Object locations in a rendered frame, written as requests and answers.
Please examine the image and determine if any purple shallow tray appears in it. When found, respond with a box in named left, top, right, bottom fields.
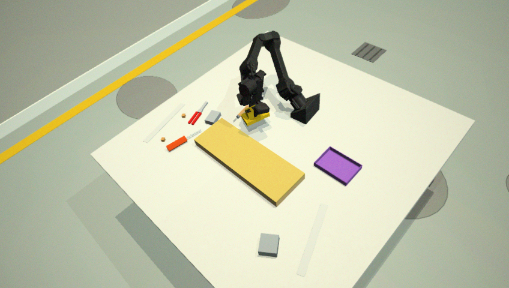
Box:
left=314, top=146, right=363, bottom=186

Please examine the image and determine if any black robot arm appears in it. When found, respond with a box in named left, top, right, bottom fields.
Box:
left=236, top=31, right=309, bottom=110

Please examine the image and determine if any tan wooden floor panel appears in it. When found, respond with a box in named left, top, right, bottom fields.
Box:
left=194, top=118, right=305, bottom=207

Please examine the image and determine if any orange-handled awl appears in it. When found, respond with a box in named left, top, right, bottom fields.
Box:
left=166, top=130, right=200, bottom=151

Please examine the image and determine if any pale cream flat strip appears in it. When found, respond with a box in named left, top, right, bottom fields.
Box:
left=144, top=103, right=185, bottom=143
left=297, top=203, right=328, bottom=277

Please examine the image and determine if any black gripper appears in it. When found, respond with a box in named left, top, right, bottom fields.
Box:
left=248, top=88, right=270, bottom=117

